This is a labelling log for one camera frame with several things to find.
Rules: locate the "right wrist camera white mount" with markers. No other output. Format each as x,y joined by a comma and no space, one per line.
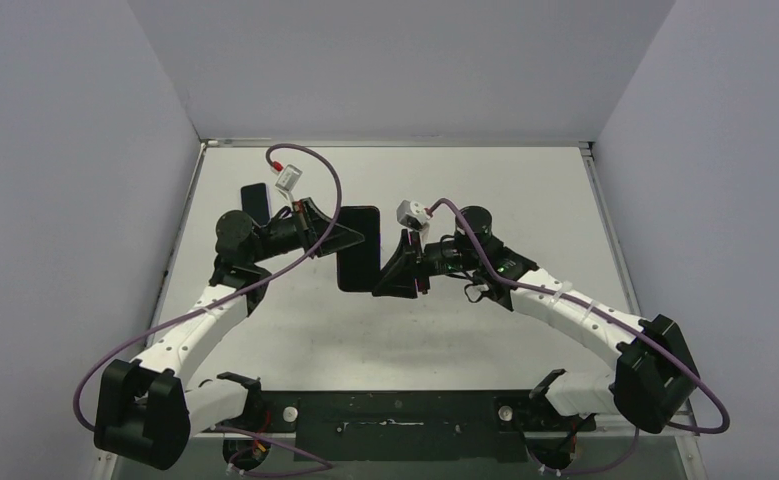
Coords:
413,215

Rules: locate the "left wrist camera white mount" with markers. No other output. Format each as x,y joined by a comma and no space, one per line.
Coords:
287,178

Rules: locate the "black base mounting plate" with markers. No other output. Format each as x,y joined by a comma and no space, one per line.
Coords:
396,444

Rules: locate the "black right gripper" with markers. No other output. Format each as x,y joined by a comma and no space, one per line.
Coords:
418,260

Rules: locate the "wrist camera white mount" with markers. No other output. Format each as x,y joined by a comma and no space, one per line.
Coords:
413,215
287,178

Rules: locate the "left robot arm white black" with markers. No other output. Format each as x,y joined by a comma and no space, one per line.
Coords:
146,412

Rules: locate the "black phone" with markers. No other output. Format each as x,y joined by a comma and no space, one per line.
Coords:
255,202

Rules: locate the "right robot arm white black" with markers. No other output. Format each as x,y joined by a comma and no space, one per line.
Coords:
652,370

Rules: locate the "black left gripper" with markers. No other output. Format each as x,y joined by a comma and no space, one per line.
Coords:
310,222

